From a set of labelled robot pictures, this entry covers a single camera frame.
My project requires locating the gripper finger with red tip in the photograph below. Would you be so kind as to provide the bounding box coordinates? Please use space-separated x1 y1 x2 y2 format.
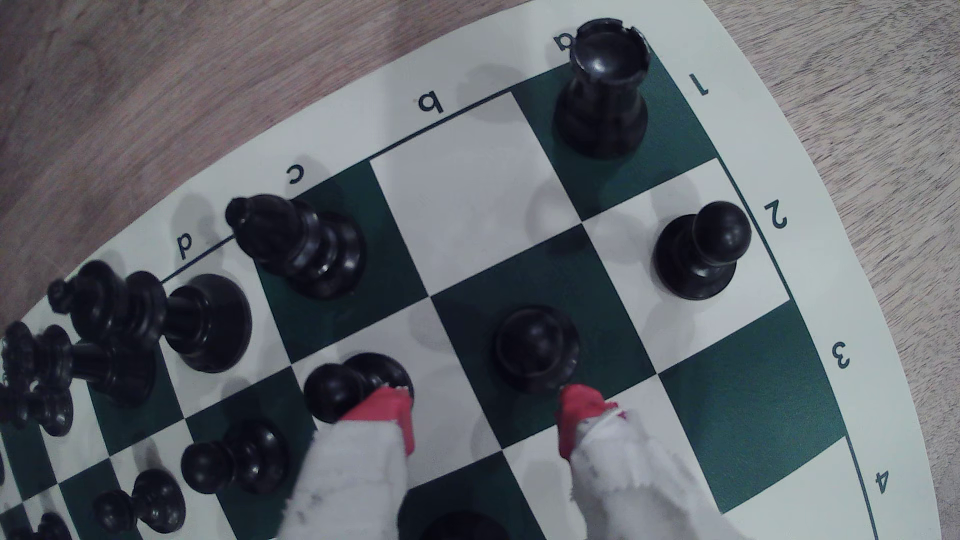
556 384 744 540
276 385 417 540

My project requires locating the black king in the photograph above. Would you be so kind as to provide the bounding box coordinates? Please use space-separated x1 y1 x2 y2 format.
0 321 159 411

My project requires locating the black knight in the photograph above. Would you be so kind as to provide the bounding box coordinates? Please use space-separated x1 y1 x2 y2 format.
421 510 511 540

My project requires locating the black rook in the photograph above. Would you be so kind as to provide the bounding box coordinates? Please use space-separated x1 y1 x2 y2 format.
553 18 651 160

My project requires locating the green white chess board mat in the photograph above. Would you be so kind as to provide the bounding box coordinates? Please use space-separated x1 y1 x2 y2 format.
0 0 943 540

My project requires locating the black pawn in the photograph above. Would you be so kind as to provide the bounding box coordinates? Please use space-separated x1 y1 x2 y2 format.
492 304 582 396
180 422 290 496
92 468 187 535
15 512 75 540
303 351 415 426
652 200 753 302

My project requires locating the black queen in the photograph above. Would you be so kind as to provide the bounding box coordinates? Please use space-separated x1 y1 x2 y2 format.
47 259 253 375

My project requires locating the black bishop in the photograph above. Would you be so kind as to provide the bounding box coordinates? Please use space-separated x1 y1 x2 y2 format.
0 384 75 438
225 193 368 301

